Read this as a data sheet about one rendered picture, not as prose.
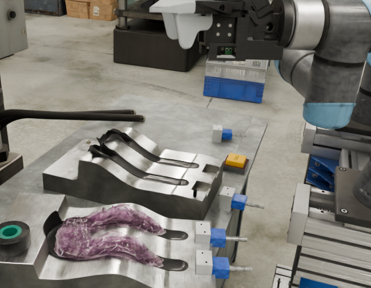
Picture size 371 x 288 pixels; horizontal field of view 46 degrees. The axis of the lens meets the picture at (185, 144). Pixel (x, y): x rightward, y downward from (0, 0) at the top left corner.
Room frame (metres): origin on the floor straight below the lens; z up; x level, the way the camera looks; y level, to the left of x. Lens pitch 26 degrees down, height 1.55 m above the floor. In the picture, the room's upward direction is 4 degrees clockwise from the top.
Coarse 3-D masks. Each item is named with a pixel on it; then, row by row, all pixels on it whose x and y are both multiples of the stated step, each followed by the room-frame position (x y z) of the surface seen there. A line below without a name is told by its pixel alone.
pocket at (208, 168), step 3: (207, 165) 1.20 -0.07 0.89; (210, 165) 1.20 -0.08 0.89; (204, 168) 1.19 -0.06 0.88; (207, 168) 1.20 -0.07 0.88; (210, 168) 1.20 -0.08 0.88; (213, 168) 1.20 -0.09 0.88; (216, 168) 1.20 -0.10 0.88; (219, 168) 1.19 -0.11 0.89; (201, 171) 1.16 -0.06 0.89; (204, 171) 1.19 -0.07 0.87; (207, 171) 1.20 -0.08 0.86; (210, 171) 1.20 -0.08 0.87; (213, 171) 1.20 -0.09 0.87; (216, 171) 1.20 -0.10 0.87; (219, 171) 1.19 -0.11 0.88; (216, 174) 1.17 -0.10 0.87; (216, 177) 1.15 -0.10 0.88
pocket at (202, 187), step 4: (196, 184) 1.10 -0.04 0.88; (200, 184) 1.10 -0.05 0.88; (204, 184) 1.09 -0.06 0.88; (208, 184) 1.09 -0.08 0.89; (192, 188) 1.07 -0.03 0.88; (196, 188) 1.10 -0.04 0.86; (200, 188) 1.10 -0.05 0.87; (204, 188) 1.09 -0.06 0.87; (208, 188) 1.09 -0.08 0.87; (204, 192) 1.08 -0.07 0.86; (208, 192) 1.07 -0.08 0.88
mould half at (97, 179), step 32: (128, 128) 1.33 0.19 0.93; (64, 160) 1.22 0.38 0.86; (96, 160) 1.10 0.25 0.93; (128, 160) 1.16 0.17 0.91; (192, 160) 1.23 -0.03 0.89; (64, 192) 1.11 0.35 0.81; (96, 192) 1.08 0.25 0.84; (128, 192) 1.06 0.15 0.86; (160, 192) 1.03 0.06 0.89; (192, 192) 1.04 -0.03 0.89
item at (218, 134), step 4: (212, 128) 1.59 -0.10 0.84; (216, 128) 1.56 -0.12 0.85; (220, 128) 1.57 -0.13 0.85; (212, 132) 1.57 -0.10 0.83; (216, 132) 1.55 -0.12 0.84; (220, 132) 1.55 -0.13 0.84; (224, 132) 1.56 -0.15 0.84; (228, 132) 1.56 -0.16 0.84; (212, 136) 1.55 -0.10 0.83; (216, 136) 1.55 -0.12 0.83; (220, 136) 1.55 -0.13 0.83; (224, 136) 1.55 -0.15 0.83; (228, 136) 1.55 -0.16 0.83; (236, 136) 1.57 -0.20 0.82; (240, 136) 1.57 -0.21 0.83; (244, 136) 1.57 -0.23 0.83; (212, 140) 1.55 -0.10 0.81; (216, 140) 1.55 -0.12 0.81; (220, 140) 1.55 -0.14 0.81
